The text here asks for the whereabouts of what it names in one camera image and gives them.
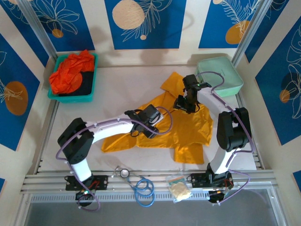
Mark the yellow t-shirt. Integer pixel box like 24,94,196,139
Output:
101,72,214,165

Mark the mint green zip case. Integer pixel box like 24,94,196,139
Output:
196,56,244,98

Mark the blue stethoscope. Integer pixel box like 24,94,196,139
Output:
112,166,156,208

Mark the clear bag with yellow contents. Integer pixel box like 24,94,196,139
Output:
166,174,192,203

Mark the teal perforated plastic basket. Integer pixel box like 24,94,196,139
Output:
48,53,99,104

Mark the dark navy t-shirt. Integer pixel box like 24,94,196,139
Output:
57,71,95,97

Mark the orange t-shirt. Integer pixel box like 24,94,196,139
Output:
48,49,97,95

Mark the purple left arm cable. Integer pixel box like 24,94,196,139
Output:
55,106,174,211

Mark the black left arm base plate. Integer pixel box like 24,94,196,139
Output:
65,174,109,191

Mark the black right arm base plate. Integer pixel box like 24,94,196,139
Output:
190,173,233,189

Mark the aluminium frame post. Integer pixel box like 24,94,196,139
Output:
17,0,58,59
231,0,271,69

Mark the aluminium front rail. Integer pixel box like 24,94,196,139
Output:
20,170,276,196

